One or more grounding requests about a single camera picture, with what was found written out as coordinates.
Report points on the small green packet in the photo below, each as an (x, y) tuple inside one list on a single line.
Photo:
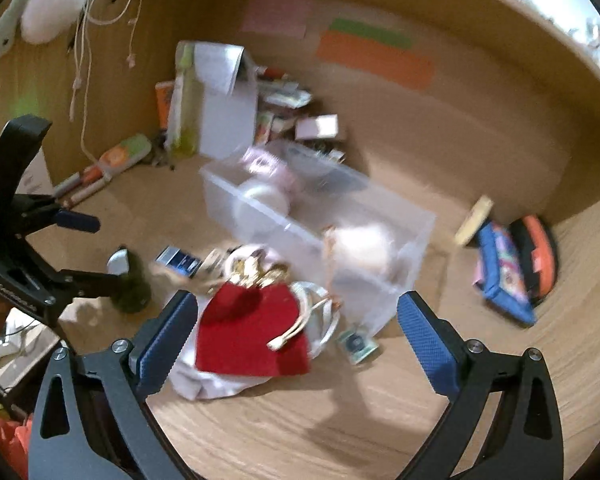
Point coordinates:
[(357, 345)]

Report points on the orange box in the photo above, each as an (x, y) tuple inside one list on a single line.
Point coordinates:
[(164, 105)]

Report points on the white cloth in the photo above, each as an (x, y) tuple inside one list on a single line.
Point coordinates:
[(205, 385)]

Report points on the pink knitted item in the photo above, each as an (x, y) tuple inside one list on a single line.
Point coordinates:
[(267, 167)]

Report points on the pink paper sheet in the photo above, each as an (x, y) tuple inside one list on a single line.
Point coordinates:
[(277, 16)]

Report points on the white box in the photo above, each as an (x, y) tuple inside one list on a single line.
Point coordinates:
[(230, 125)]

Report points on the yellow-green bottle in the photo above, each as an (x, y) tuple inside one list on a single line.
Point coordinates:
[(184, 110)]

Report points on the black and orange case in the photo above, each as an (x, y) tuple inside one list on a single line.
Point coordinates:
[(540, 255)]

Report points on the white card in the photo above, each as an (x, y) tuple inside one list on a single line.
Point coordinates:
[(36, 175)]

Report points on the white fluffy plush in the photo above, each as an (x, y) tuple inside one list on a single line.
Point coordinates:
[(52, 7)]

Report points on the small pink box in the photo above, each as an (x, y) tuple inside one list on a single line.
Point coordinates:
[(317, 127)]

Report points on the fruit printed carton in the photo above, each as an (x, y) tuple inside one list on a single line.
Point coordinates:
[(265, 127)]

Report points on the white round case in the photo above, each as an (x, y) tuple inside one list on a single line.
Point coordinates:
[(262, 205)]

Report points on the orange cloth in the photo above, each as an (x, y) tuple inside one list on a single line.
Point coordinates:
[(0, 440)]

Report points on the green paper strip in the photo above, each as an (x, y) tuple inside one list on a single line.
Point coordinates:
[(370, 34)]

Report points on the orange paper sheet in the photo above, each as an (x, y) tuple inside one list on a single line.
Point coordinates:
[(375, 60)]

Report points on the small glass jars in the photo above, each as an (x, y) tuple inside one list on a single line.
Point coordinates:
[(330, 152)]

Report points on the small white ornaments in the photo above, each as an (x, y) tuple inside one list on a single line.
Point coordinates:
[(585, 20)]

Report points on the red card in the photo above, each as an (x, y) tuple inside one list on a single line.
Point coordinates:
[(245, 330)]

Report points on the white handwritten paper sheet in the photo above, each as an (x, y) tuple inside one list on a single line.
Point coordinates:
[(217, 67)]

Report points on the clear plastic storage box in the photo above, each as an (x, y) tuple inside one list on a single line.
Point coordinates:
[(280, 242)]

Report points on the blue pencil case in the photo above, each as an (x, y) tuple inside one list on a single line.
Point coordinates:
[(505, 270)]

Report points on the stack of small packets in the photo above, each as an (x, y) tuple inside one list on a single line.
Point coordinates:
[(282, 95)]

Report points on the pale pink plush ball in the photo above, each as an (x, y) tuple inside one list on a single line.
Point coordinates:
[(362, 252)]

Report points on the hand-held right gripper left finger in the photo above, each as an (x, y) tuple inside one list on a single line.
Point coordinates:
[(165, 347)]

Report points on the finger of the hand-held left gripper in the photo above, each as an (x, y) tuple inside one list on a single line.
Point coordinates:
[(77, 221), (90, 282)]

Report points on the pink pouch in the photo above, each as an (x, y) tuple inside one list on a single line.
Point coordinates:
[(478, 275)]

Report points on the yellow tube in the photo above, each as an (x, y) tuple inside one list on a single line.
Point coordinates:
[(474, 220)]

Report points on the gold and white trinket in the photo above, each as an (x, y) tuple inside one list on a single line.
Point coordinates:
[(250, 265)]

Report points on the dark green bottle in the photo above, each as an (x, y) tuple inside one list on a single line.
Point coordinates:
[(132, 290)]

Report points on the white and orange marker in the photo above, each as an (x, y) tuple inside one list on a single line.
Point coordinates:
[(87, 192), (77, 182)]

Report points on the green and orange tube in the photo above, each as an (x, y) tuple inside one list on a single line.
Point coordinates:
[(122, 155)]

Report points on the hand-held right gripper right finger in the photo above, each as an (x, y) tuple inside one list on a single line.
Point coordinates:
[(427, 342)]

